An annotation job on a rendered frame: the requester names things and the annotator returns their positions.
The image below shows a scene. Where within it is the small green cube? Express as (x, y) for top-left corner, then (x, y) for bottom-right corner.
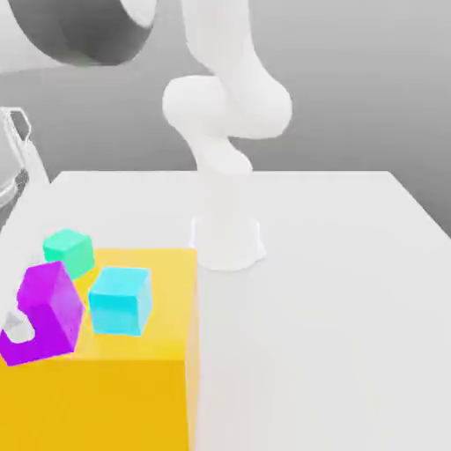
(42, 227), (96, 282)

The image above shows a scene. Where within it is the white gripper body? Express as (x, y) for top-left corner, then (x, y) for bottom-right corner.
(0, 141), (52, 331)

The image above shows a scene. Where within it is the small cyan cube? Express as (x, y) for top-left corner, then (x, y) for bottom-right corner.
(87, 266), (153, 338)

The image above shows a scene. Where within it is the large yellow box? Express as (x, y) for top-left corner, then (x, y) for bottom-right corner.
(0, 248), (199, 451)

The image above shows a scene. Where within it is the small purple cube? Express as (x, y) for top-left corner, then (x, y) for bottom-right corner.
(0, 260), (86, 368)

